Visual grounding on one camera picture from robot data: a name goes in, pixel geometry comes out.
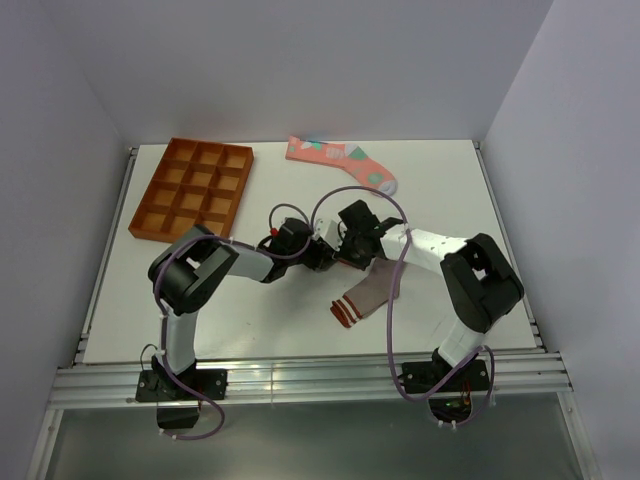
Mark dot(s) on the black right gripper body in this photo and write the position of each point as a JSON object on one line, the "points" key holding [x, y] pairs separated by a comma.
{"points": [[351, 251]]}

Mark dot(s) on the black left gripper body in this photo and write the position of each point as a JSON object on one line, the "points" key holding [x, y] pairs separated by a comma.
{"points": [[315, 257]]}

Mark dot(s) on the beige sock orange stripes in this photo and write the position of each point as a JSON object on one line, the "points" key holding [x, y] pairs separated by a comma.
{"points": [[367, 296]]}

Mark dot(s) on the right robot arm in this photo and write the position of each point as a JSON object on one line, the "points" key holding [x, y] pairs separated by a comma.
{"points": [[481, 283]]}

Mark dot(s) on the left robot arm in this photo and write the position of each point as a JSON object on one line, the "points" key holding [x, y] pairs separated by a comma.
{"points": [[186, 275]]}

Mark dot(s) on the pink patterned sock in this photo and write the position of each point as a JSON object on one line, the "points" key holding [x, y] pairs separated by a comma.
{"points": [[348, 157]]}

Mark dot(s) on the orange wooden compartment tray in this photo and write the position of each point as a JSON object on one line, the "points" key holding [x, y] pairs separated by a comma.
{"points": [[195, 183]]}

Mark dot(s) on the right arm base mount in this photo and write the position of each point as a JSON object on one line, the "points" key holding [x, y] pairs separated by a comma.
{"points": [[452, 404]]}

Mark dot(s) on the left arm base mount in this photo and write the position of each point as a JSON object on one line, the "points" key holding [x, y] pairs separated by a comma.
{"points": [[177, 409]]}

